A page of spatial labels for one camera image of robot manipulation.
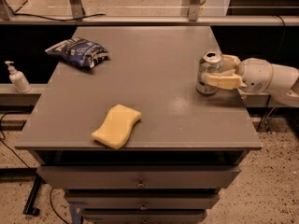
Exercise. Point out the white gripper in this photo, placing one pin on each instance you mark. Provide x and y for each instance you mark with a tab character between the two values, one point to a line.
256	74

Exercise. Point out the silver 7up soda can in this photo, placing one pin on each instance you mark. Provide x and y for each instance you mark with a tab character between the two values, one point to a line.
211	62

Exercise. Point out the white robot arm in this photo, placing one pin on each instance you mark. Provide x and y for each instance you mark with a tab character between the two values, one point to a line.
283	86

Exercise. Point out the grey drawer cabinet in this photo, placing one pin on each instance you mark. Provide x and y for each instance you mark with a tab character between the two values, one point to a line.
152	70

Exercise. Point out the yellow sponge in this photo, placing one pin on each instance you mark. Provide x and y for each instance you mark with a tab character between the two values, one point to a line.
117	126

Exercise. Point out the blue chip bag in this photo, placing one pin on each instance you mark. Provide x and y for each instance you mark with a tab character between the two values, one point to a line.
80	52

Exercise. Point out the bottom grey drawer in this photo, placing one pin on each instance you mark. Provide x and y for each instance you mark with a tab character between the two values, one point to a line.
144	217

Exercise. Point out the grey drawer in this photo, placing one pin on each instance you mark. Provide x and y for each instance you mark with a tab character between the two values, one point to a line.
144	217
142	201
138	177

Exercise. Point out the middle grey drawer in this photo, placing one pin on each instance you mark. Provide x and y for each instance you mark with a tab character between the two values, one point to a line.
142	201

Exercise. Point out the top grey drawer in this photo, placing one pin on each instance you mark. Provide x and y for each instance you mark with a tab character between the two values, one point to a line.
138	177

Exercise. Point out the white pump bottle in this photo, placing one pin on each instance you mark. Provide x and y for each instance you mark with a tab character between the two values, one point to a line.
17	78

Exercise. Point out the metal window frame rail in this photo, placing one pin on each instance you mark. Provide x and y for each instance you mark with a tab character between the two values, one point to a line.
207	12

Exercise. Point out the black floor bracket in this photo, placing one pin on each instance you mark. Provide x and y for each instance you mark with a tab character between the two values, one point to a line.
29	208

